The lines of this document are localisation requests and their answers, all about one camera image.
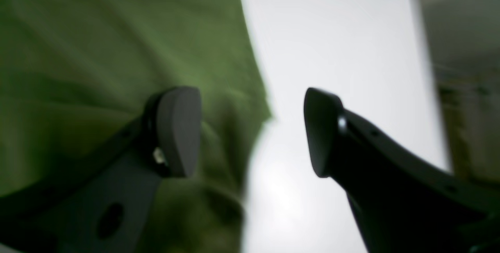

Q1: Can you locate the olive green T-shirt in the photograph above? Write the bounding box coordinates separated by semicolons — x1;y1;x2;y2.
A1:
0;0;270;253

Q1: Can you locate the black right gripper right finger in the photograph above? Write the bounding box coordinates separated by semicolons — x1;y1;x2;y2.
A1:
304;87;500;253

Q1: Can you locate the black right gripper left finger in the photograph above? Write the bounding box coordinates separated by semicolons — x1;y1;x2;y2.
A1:
0;86;202;253

